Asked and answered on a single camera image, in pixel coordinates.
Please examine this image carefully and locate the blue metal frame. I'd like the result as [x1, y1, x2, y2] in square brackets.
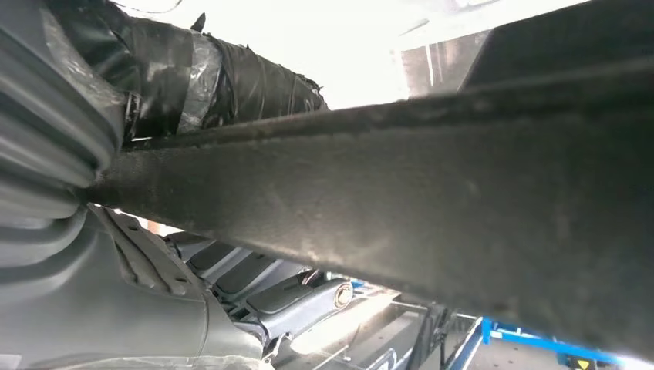
[441, 316, 627, 370]

